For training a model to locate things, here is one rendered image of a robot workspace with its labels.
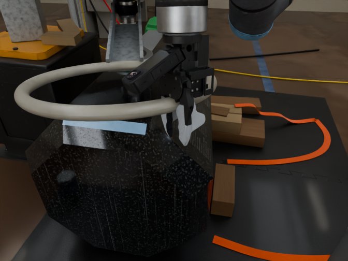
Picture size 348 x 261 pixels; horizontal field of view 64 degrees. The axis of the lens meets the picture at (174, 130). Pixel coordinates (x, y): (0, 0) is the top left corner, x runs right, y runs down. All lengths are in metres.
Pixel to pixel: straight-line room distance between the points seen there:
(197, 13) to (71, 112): 0.27
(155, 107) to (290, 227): 1.33
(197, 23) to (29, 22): 1.50
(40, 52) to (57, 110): 1.20
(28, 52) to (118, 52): 0.80
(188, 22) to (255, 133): 1.70
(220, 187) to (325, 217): 0.61
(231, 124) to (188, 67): 1.53
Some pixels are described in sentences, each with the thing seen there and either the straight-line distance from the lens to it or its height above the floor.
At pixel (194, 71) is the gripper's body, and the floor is 1.12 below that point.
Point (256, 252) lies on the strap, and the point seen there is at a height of 0.02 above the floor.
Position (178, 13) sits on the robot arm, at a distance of 0.49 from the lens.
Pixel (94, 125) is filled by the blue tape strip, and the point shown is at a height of 0.78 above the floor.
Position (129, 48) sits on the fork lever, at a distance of 1.09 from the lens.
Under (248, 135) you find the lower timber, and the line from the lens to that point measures 2.09.
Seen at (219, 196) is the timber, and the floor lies 0.13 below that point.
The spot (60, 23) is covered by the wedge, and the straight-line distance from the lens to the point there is 2.09.
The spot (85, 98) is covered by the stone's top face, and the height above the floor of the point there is 0.80.
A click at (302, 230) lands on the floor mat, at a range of 1.73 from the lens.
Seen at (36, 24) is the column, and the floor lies 0.87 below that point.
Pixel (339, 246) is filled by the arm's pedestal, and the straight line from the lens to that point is 1.00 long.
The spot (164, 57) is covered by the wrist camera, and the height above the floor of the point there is 1.15.
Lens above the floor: 1.33
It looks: 36 degrees down
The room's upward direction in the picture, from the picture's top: straight up
